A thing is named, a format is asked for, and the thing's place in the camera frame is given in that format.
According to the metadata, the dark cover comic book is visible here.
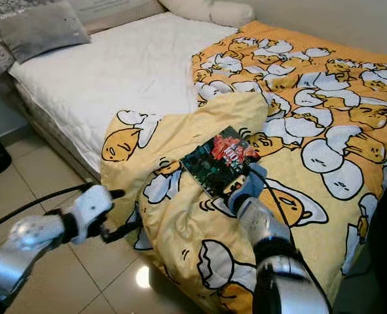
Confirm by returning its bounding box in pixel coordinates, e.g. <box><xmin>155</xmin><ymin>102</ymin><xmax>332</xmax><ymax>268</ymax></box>
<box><xmin>180</xmin><ymin>126</ymin><xmax>261</xmax><ymax>199</ymax></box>

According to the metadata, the grey bed base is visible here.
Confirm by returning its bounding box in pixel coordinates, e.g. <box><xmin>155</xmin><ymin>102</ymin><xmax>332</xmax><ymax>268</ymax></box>
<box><xmin>0</xmin><ymin>69</ymin><xmax>103</xmax><ymax>190</ymax></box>

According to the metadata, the white quilted mattress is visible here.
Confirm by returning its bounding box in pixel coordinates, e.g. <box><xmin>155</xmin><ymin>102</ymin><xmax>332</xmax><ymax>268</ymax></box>
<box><xmin>9</xmin><ymin>12</ymin><xmax>220</xmax><ymax>174</ymax></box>

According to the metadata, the plain grey cushion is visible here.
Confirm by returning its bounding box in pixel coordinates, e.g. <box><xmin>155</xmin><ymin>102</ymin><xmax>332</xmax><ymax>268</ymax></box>
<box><xmin>0</xmin><ymin>0</ymin><xmax>91</xmax><ymax>64</ymax></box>

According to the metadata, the cream bolster pillow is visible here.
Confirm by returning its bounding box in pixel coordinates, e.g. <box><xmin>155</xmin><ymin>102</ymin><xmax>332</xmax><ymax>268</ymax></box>
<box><xmin>157</xmin><ymin>0</ymin><xmax>256</xmax><ymax>28</ymax></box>

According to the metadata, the beige lettered pillow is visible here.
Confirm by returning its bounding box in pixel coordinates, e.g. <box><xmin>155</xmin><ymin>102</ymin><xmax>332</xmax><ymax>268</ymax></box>
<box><xmin>67</xmin><ymin>0</ymin><xmax>166</xmax><ymax>35</ymax></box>

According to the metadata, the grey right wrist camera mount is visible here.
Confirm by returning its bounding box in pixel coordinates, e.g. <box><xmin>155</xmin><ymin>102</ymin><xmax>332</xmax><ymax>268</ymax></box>
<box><xmin>227</xmin><ymin>164</ymin><xmax>269</xmax><ymax>213</ymax></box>

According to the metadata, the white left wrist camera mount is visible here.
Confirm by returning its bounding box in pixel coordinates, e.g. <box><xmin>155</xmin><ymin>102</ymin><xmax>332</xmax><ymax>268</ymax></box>
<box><xmin>67</xmin><ymin>184</ymin><xmax>114</xmax><ymax>244</ymax></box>

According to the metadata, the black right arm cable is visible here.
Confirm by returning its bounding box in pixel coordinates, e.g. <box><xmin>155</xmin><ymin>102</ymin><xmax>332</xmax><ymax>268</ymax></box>
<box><xmin>248</xmin><ymin>162</ymin><xmax>295</xmax><ymax>226</ymax></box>

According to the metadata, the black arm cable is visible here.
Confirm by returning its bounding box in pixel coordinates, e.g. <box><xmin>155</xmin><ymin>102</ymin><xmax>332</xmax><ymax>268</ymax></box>
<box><xmin>248</xmin><ymin>162</ymin><xmax>295</xmax><ymax>226</ymax></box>
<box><xmin>0</xmin><ymin>183</ymin><xmax>99</xmax><ymax>235</ymax></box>

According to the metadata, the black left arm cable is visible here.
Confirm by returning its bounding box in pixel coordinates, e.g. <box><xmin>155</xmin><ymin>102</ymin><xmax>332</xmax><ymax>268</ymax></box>
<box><xmin>0</xmin><ymin>183</ymin><xmax>99</xmax><ymax>235</ymax></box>

